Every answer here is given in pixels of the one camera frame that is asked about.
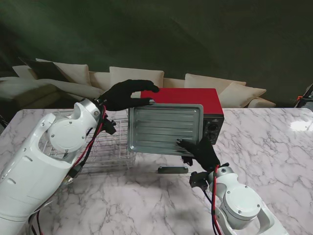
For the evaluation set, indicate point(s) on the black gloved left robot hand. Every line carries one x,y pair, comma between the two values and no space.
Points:
122,98

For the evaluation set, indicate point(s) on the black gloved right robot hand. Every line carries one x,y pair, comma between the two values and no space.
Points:
205,154

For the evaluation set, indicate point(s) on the silver ribbed baking tray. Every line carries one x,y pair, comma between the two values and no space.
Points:
166,129

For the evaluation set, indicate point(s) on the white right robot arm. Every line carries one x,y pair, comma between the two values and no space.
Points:
239,203

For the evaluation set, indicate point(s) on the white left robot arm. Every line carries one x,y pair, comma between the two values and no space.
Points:
36,171

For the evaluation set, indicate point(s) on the black oven timer knob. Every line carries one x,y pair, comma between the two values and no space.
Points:
211,136

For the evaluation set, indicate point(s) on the black oven temperature knob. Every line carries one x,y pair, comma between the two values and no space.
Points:
214,127

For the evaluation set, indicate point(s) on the red toaster oven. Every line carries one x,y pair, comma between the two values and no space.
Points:
185,96

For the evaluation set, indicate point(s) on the beige sofa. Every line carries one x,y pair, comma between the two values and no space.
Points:
173,82

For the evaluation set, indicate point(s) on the long cream sofa seat cushion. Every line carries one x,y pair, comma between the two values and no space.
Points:
61,86

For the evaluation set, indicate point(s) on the dark brown sofa cushion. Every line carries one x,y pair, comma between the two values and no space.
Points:
44,69

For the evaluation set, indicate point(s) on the black stand with orange clip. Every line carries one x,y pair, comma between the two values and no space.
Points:
310,90

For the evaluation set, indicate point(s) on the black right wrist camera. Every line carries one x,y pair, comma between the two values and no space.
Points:
199,180

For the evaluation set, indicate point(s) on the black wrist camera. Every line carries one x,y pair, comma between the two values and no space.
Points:
199,180
110,127

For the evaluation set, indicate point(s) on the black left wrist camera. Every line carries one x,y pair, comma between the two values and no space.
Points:
110,127

